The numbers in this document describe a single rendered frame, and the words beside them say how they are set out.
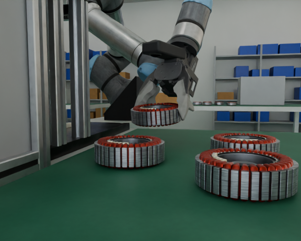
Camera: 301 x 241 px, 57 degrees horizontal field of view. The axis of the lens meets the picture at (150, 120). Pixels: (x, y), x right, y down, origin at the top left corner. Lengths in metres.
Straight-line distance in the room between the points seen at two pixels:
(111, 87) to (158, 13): 6.46
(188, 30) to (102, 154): 0.39
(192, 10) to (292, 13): 7.00
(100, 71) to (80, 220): 1.09
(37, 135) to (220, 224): 0.28
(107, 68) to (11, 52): 0.94
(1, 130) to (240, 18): 7.25
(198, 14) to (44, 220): 0.59
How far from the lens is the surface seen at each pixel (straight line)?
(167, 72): 0.64
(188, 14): 0.72
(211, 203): 0.29
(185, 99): 0.58
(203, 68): 7.28
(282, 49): 6.92
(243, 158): 0.37
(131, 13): 7.86
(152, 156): 0.41
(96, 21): 0.91
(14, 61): 0.41
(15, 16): 0.43
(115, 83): 1.28
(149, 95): 0.65
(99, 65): 1.32
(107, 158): 0.41
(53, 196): 0.32
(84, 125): 0.59
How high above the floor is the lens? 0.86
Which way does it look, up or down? 5 degrees down
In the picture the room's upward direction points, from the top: straight up
